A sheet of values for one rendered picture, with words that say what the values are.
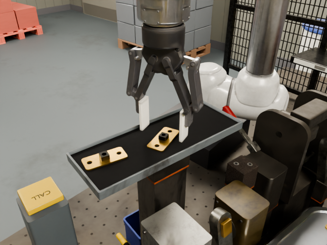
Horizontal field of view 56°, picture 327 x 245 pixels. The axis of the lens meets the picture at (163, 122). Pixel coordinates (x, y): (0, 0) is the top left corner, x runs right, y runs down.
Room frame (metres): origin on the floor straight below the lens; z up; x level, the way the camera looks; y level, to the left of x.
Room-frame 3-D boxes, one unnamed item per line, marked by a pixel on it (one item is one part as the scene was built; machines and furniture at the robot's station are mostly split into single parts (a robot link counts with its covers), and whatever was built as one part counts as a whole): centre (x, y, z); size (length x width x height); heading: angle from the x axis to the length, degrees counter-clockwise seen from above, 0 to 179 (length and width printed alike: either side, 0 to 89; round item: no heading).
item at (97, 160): (0.47, 0.11, 1.17); 0.08 x 0.04 x 0.01; 119
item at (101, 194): (0.54, 0.00, 1.16); 0.37 x 0.14 x 0.02; 128
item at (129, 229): (0.63, 0.05, 0.75); 0.11 x 0.10 x 0.09; 128
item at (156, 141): (0.53, 0.00, 1.17); 0.08 x 0.04 x 0.01; 153
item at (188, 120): (0.50, -0.06, 1.24); 0.03 x 0.01 x 0.05; 63
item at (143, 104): (0.55, 0.04, 1.21); 0.03 x 0.01 x 0.07; 153
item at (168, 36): (0.53, 0.00, 1.36); 0.08 x 0.07 x 0.09; 63
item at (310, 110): (0.63, -0.34, 0.95); 0.18 x 0.13 x 0.49; 128
